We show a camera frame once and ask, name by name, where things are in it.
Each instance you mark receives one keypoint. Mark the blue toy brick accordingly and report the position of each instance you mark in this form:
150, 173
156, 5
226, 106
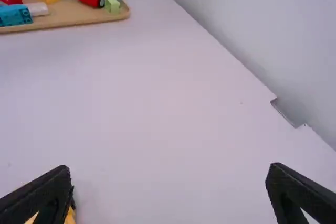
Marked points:
13, 14

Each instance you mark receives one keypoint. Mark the pale green toy brick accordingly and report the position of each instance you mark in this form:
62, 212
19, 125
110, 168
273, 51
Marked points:
113, 5

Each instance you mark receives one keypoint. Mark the white toy brick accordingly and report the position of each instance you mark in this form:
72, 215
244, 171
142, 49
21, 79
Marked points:
39, 9

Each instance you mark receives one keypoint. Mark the tan tray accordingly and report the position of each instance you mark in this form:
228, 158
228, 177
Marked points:
78, 14

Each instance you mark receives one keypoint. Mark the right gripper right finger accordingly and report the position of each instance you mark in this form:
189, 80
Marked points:
294, 190

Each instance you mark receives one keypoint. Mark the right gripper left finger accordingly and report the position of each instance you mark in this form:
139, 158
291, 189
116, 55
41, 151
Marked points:
34, 192

